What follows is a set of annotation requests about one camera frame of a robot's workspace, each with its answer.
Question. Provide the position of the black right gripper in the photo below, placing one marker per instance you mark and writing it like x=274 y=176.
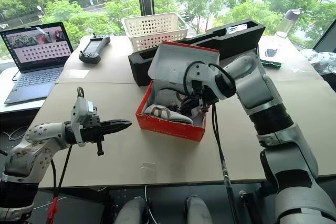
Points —
x=207 y=95

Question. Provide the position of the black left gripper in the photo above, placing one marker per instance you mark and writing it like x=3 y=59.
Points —
x=90 y=132

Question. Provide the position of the white shoe with brown stripes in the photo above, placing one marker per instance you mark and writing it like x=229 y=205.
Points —
x=166 y=96
x=168 y=115

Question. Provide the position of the red shoebox with white lid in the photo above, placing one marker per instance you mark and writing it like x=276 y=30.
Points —
x=173 y=64

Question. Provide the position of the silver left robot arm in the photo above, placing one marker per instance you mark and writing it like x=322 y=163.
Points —
x=29 y=150

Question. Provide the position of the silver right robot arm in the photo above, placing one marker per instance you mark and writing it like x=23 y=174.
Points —
x=265 y=98

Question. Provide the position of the grey open laptop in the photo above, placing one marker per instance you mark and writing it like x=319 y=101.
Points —
x=36 y=58

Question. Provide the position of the black foam packing insert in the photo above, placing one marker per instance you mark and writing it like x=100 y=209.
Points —
x=236 y=37

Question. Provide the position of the green circuit board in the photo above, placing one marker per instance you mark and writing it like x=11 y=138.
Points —
x=270 y=63

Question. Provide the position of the black handheld remote controller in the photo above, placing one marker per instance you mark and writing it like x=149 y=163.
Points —
x=94 y=49

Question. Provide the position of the grey rounded robot leg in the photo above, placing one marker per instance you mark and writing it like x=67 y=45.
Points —
x=198 y=209
x=132 y=211

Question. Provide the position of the white perforated plastic basket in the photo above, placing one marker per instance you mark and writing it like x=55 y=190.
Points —
x=155 y=31

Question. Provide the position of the clear plastic container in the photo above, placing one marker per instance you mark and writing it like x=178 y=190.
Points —
x=275 y=45

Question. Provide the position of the lavender lidded drink bottle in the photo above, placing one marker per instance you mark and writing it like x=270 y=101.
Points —
x=288 y=23

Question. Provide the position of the crumpled clear plastic bag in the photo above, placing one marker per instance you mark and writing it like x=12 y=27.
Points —
x=319 y=60

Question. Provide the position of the black monitor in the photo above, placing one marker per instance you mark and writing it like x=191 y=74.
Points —
x=326 y=40

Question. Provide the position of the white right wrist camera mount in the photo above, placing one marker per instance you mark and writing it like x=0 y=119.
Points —
x=200 y=73

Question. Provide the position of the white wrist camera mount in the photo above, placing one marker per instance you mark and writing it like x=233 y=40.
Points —
x=200 y=73
x=80 y=113

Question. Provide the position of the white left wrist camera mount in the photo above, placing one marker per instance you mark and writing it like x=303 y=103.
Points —
x=80 y=113

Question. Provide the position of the black metal stand post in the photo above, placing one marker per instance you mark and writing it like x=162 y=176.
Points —
x=249 y=208

